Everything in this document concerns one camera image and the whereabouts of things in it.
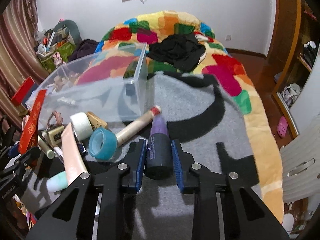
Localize red tea packet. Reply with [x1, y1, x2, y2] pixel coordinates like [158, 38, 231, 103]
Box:
[18, 89, 47, 155]

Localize white ointment tube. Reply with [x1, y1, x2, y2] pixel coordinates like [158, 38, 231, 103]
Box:
[37, 135, 55, 159]

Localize purple black bottle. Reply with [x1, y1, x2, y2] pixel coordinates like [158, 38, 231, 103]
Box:
[144, 114, 173, 180]

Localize beige tube red cap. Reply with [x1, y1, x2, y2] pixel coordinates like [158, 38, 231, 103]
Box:
[116, 106, 162, 147]

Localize mint green bottle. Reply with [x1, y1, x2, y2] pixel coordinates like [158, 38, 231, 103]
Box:
[46, 171, 68, 192]

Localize blue tape roll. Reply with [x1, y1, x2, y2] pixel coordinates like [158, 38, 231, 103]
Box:
[88, 127, 118, 160]

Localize pink braided bracelet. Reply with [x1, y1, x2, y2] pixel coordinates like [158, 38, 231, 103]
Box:
[46, 110, 63, 131]

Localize pink cosmetic tube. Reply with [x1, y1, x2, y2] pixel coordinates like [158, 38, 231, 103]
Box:
[61, 123, 87, 186]

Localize white bandage roll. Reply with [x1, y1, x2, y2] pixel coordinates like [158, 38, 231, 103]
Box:
[70, 112, 93, 141]

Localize gold eraser box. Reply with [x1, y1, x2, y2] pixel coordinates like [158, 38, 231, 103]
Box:
[86, 111, 108, 130]

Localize combination padlock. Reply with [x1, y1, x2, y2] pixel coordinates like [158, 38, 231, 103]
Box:
[42, 125, 65, 147]

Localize red box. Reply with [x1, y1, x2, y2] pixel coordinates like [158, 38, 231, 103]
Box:
[10, 76, 35, 107]

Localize clear plastic storage box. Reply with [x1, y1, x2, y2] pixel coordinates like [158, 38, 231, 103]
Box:
[26, 43, 148, 127]

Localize pink striped curtain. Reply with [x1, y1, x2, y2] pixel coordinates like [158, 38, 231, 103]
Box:
[1, 0, 48, 127]

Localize pink rabbit toy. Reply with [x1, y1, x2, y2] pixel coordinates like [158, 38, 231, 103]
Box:
[53, 52, 63, 67]

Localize green storage bag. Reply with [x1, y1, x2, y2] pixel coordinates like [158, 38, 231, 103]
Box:
[40, 42, 75, 73]

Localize black clothes pile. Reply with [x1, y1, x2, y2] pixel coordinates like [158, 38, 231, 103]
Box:
[148, 33, 206, 72]

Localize pink croc shoe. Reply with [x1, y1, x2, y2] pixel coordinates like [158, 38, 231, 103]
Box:
[277, 116, 288, 138]

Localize colourful patchwork quilt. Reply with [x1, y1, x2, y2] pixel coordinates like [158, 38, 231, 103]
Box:
[97, 11, 284, 220]

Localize dark purple clothes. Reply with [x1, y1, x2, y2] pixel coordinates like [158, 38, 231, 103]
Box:
[68, 39, 99, 62]

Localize grey neck pillow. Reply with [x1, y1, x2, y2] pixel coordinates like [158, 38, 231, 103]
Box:
[53, 20, 82, 45]

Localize wooden door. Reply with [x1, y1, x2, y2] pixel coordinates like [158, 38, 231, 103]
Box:
[267, 0, 302, 69]

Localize wooden shelf unit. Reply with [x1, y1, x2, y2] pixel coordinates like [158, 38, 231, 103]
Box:
[272, 0, 319, 138]

